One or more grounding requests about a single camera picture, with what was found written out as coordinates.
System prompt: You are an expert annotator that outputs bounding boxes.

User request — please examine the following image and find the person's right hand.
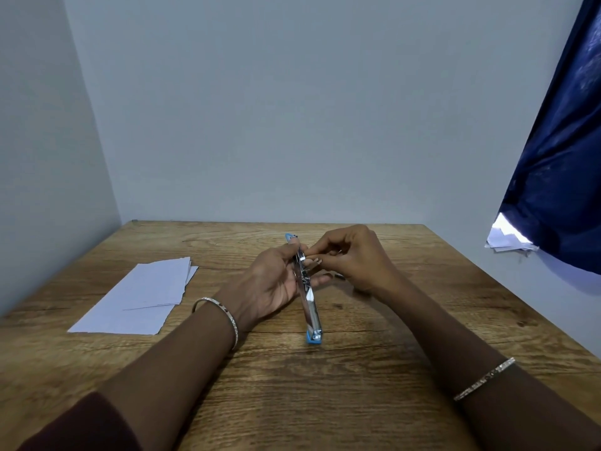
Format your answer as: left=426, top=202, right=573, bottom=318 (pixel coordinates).
left=304, top=224, right=409, bottom=306

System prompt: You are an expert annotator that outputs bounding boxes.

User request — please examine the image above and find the person's left hand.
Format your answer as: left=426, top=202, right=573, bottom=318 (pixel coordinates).
left=213, top=242, right=334, bottom=334

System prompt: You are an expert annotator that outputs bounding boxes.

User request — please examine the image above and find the blue silver stapler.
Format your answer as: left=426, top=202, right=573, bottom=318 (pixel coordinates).
left=285, top=233, right=324, bottom=345

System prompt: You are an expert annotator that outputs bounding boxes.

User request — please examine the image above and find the person's left forearm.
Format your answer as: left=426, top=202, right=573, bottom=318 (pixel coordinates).
left=96, top=300, right=240, bottom=451

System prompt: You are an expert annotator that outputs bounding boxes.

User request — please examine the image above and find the person's right forearm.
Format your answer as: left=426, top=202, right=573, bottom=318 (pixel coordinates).
left=383, top=279, right=601, bottom=451

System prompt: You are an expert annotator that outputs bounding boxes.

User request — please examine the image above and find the pile of white paper scraps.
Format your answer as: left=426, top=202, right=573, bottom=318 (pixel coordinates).
left=484, top=212, right=540, bottom=253

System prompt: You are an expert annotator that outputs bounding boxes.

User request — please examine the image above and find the dark blue curtain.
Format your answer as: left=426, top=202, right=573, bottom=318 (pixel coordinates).
left=497, top=0, right=601, bottom=276

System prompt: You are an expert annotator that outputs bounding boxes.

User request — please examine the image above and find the maroon left sleeve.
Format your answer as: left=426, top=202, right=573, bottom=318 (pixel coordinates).
left=16, top=391, right=141, bottom=451

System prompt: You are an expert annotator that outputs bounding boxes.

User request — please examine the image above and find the gold left wrist bracelet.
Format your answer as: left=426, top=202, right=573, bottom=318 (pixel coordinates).
left=191, top=297, right=239, bottom=351

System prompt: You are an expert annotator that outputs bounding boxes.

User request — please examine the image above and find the gold wrist bracelet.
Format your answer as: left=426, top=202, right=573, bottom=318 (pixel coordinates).
left=191, top=297, right=239, bottom=351
left=453, top=356, right=516, bottom=402

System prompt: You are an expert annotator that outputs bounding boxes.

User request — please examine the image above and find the gold right wrist bracelet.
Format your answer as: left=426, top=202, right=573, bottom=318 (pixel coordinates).
left=453, top=356, right=516, bottom=402

